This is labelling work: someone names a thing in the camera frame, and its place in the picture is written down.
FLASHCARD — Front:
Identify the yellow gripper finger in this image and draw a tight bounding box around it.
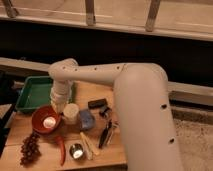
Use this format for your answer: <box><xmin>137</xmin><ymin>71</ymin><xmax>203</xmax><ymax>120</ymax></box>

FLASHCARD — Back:
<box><xmin>53</xmin><ymin>102</ymin><xmax>66</xmax><ymax>114</ymax></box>

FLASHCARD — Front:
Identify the black rectangular block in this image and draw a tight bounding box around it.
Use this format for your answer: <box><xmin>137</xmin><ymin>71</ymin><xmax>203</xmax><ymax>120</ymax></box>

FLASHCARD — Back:
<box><xmin>88</xmin><ymin>99</ymin><xmax>107</xmax><ymax>109</ymax></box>

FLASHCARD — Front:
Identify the red bowl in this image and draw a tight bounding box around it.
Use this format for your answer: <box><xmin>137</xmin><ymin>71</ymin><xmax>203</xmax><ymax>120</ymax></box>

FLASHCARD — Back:
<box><xmin>31</xmin><ymin>106</ymin><xmax>61</xmax><ymax>134</ymax></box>

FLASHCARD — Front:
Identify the wooden stick left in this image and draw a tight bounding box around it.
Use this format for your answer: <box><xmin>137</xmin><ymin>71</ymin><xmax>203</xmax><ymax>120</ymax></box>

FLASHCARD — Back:
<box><xmin>80</xmin><ymin>132</ymin><xmax>93</xmax><ymax>160</ymax></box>

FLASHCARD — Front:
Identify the silver metal utensil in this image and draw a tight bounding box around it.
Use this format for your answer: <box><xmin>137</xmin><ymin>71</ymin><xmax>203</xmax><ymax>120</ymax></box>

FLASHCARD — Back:
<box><xmin>106</xmin><ymin>122</ymin><xmax>118</xmax><ymax>145</ymax></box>

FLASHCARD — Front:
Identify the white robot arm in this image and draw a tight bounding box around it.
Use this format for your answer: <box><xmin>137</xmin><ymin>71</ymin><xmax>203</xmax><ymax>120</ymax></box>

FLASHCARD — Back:
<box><xmin>48</xmin><ymin>58</ymin><xmax>184</xmax><ymax>171</ymax></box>

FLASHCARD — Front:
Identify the red chili pepper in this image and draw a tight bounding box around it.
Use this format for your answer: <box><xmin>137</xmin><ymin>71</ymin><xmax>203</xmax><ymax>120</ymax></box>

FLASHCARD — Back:
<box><xmin>55</xmin><ymin>136</ymin><xmax>66</xmax><ymax>166</ymax></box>

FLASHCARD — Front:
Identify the wooden stick right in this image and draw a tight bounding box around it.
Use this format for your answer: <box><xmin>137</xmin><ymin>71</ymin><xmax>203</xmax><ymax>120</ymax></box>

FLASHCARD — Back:
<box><xmin>81</xmin><ymin>132</ymin><xmax>100</xmax><ymax>156</ymax></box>

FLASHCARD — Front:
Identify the small black round object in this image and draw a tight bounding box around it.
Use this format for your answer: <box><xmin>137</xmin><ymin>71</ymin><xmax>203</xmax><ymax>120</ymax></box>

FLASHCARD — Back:
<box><xmin>99</xmin><ymin>106</ymin><xmax>112</xmax><ymax>118</ymax></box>

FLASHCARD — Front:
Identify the wooden table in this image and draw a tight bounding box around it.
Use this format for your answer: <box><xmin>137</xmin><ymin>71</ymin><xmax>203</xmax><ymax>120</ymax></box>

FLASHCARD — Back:
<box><xmin>0</xmin><ymin>82</ymin><xmax>127</xmax><ymax>171</ymax></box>

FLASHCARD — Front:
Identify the white cylindrical container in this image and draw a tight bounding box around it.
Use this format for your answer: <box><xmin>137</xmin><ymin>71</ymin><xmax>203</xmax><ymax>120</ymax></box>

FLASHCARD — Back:
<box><xmin>63</xmin><ymin>103</ymin><xmax>79</xmax><ymax>124</ymax></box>

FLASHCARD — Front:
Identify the blue sponge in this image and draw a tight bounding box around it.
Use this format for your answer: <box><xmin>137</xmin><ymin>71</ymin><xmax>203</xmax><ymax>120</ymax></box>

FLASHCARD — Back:
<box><xmin>79</xmin><ymin>109</ymin><xmax>95</xmax><ymax>130</ymax></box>

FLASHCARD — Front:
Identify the bunch of dark grapes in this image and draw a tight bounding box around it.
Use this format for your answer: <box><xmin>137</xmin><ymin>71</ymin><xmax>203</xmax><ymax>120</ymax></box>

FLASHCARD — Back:
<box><xmin>20</xmin><ymin>132</ymin><xmax>41</xmax><ymax>166</ymax></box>

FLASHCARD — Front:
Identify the black handled utensil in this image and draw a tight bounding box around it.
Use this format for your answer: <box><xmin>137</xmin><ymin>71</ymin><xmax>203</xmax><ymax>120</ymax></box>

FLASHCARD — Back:
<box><xmin>98</xmin><ymin>120</ymin><xmax>112</xmax><ymax>149</ymax></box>

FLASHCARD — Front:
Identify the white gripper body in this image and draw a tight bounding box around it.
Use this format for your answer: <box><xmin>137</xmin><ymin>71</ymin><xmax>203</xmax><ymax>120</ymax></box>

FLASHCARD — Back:
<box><xmin>50</xmin><ymin>81</ymin><xmax>71</xmax><ymax>103</ymax></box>

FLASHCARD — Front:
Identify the small metal cup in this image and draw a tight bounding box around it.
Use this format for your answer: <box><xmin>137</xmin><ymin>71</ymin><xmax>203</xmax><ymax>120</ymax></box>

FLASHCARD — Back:
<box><xmin>69</xmin><ymin>143</ymin><xmax>84</xmax><ymax>159</ymax></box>

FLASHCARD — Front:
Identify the wooden stick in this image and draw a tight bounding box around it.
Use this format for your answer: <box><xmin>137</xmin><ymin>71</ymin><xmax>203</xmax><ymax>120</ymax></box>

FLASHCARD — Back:
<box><xmin>80</xmin><ymin>132</ymin><xmax>93</xmax><ymax>160</ymax></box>
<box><xmin>81</xmin><ymin>132</ymin><xmax>100</xmax><ymax>156</ymax></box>

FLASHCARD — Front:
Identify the green plastic tray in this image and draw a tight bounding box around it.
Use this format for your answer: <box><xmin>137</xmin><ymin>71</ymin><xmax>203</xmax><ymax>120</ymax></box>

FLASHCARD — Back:
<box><xmin>14</xmin><ymin>75</ymin><xmax>76</xmax><ymax>113</ymax></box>

